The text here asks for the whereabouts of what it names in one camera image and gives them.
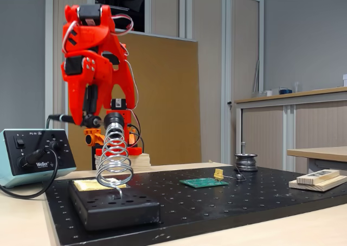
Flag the solder wire spool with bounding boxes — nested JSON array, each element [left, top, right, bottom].
[[234, 153, 259, 172]]

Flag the black soldering iron cable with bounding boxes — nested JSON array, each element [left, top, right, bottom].
[[0, 115, 59, 200]]

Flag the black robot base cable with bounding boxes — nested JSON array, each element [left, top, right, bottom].
[[127, 110, 145, 152]]

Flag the wooden desk grey frame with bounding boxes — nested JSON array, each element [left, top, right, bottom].
[[286, 146, 347, 174]]

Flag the black perforated breadboard plate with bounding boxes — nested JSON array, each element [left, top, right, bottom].
[[44, 166, 347, 246]]

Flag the green circuit board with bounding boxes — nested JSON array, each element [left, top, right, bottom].
[[179, 177, 229, 189]]

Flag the teal Weller soldering station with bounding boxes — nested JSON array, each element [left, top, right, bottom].
[[0, 128, 77, 189]]

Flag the yellow cleaning sponge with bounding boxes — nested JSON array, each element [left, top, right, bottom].
[[73, 177, 127, 193]]

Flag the wooden blocks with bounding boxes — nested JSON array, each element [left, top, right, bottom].
[[288, 174, 347, 192]]

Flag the printed Kapla wooden plank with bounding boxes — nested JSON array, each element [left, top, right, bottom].
[[296, 169, 341, 185]]

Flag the black iron stand base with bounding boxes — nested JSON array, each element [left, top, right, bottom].
[[67, 178, 160, 232]]

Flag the black soldering iron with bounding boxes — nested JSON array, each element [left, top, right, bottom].
[[48, 113, 108, 128]]

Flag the metal spring iron holder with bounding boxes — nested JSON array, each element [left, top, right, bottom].
[[96, 112, 134, 200]]

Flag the white looped servo wire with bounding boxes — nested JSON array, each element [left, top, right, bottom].
[[61, 20, 81, 54]]

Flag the thin solder wire strand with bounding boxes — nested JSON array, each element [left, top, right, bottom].
[[222, 170, 247, 183]]

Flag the grey rods against wall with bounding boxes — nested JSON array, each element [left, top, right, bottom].
[[253, 60, 261, 94]]

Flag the low beige sideboard cabinet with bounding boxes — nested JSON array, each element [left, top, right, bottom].
[[234, 86, 347, 173]]

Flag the red black servo wire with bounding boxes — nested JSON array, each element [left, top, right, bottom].
[[112, 14, 135, 37]]

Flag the tall beige shutter cabinet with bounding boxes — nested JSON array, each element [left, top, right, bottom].
[[45, 0, 265, 165]]

